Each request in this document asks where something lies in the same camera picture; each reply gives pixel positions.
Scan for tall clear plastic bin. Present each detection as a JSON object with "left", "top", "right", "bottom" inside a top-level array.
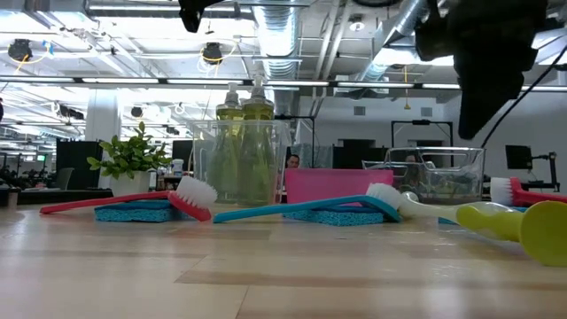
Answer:
[{"left": 188, "top": 118, "right": 293, "bottom": 207}]

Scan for green dish brush yellow bristles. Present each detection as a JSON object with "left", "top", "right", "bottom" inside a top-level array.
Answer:
[{"left": 400, "top": 191, "right": 567, "bottom": 268}]

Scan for green plant in white pot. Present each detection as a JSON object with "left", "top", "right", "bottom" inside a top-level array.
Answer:
[{"left": 86, "top": 121, "right": 174, "bottom": 198}]

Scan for pink plastic bin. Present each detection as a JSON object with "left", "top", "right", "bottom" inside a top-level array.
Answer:
[{"left": 284, "top": 167, "right": 395, "bottom": 209}]

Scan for ribbed silver ventilation duct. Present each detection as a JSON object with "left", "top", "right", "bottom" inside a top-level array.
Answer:
[{"left": 252, "top": 0, "right": 302, "bottom": 117}]

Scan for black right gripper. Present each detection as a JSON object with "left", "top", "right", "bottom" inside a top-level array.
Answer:
[{"left": 416, "top": 0, "right": 548, "bottom": 141}]

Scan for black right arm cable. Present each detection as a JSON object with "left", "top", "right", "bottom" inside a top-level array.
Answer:
[{"left": 480, "top": 43, "right": 567, "bottom": 150}]

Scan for black cabinet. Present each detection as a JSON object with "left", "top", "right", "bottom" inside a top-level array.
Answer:
[{"left": 56, "top": 140, "right": 104, "bottom": 191}]

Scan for low clear bin with handles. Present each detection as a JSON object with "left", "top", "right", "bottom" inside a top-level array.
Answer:
[{"left": 361, "top": 145, "right": 487, "bottom": 206}]

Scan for blue dish brush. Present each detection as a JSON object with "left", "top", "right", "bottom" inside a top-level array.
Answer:
[{"left": 212, "top": 182, "right": 405, "bottom": 224}]

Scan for red dish brush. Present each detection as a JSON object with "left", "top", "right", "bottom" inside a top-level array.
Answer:
[
  {"left": 39, "top": 175, "right": 219, "bottom": 222},
  {"left": 490, "top": 176, "right": 567, "bottom": 208}
]

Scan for yellow dish soap bottle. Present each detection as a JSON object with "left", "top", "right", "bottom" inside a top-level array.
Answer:
[
  {"left": 207, "top": 82, "right": 245, "bottom": 206},
  {"left": 238, "top": 74, "right": 276, "bottom": 208}
]

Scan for black reel with yellow cord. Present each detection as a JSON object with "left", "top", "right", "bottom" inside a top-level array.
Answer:
[
  {"left": 7, "top": 38, "right": 35, "bottom": 62},
  {"left": 201, "top": 42, "right": 225, "bottom": 66}
]

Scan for grey office chair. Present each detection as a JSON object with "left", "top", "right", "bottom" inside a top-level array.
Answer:
[{"left": 51, "top": 167, "right": 75, "bottom": 191}]

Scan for black monitor on arm stand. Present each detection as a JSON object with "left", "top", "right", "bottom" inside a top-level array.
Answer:
[{"left": 505, "top": 144, "right": 562, "bottom": 192}]

